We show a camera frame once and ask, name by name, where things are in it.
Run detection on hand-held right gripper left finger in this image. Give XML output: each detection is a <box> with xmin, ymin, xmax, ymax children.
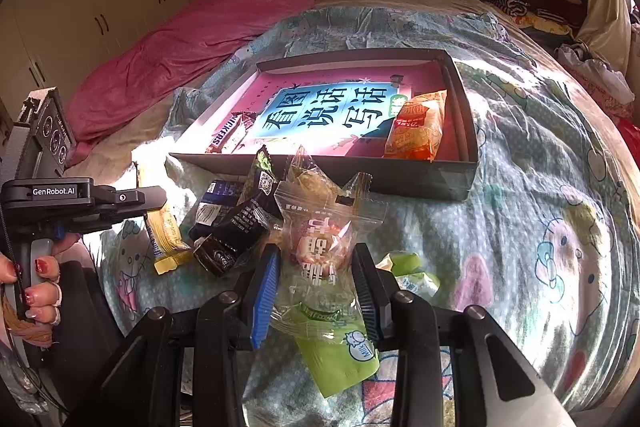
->
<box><xmin>65</xmin><ymin>244</ymin><xmax>282</xmax><ymax>427</ymax></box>

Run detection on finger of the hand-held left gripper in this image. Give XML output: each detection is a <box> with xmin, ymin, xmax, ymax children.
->
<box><xmin>107</xmin><ymin>187</ymin><xmax>168</xmax><ymax>224</ymax></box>

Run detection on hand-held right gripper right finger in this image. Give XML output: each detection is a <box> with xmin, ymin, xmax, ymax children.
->
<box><xmin>350</xmin><ymin>244</ymin><xmax>576</xmax><ymax>427</ymax></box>

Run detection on yellow snack packet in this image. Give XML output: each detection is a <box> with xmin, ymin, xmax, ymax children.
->
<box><xmin>134</xmin><ymin>162</ymin><xmax>193</xmax><ymax>276</ymax></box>

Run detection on dark blue snack packet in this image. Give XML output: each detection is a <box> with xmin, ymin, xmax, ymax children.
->
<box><xmin>187</xmin><ymin>179</ymin><xmax>251</xmax><ymax>242</ymax></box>

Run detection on clear packet with red print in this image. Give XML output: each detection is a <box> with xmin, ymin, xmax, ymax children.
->
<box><xmin>274</xmin><ymin>146</ymin><xmax>388</xmax><ymax>323</ymax></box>

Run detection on grey cardboard box tray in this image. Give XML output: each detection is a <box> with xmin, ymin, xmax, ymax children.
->
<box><xmin>169</xmin><ymin>48</ymin><xmax>480</xmax><ymax>202</ymax></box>

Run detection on person's left hand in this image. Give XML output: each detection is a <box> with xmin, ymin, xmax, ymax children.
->
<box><xmin>0</xmin><ymin>232</ymin><xmax>81</xmax><ymax>324</ymax></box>

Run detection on small green wrapped pastry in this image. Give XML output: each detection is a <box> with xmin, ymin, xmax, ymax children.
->
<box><xmin>376</xmin><ymin>252</ymin><xmax>442</xmax><ymax>304</ymax></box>

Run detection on lime green snack packet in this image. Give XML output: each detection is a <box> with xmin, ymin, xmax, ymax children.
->
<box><xmin>294</xmin><ymin>301</ymin><xmax>382</xmax><ymax>400</ymax></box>

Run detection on brown chocolate bar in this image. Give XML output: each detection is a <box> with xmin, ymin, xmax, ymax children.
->
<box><xmin>205</xmin><ymin>111</ymin><xmax>257</xmax><ymax>154</ymax></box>

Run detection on dark cloth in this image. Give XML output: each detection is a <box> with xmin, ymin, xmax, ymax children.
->
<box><xmin>50</xmin><ymin>259</ymin><xmax>127</xmax><ymax>388</ymax></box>

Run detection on brown hair strand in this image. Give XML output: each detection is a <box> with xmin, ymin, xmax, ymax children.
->
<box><xmin>0</xmin><ymin>287</ymin><xmax>54</xmax><ymax>349</ymax></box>

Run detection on pink blanket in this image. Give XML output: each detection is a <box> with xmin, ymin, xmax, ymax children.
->
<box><xmin>65</xmin><ymin>0</ymin><xmax>317</xmax><ymax>164</ymax></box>

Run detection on orange snack packet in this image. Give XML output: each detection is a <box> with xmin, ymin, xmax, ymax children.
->
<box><xmin>383</xmin><ymin>90</ymin><xmax>448</xmax><ymax>162</ymax></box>

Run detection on pink picture book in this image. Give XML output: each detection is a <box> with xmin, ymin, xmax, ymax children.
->
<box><xmin>205</xmin><ymin>59</ymin><xmax>451</xmax><ymax>158</ymax></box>

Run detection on red bag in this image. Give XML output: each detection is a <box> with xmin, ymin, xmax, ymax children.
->
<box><xmin>616</xmin><ymin>117</ymin><xmax>640</xmax><ymax>154</ymax></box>

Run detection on white ruffled bag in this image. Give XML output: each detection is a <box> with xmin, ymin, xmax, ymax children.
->
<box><xmin>556</xmin><ymin>42</ymin><xmax>637</xmax><ymax>118</ymax></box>

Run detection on cream curtain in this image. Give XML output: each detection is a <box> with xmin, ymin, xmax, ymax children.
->
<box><xmin>574</xmin><ymin>0</ymin><xmax>635</xmax><ymax>74</ymax></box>

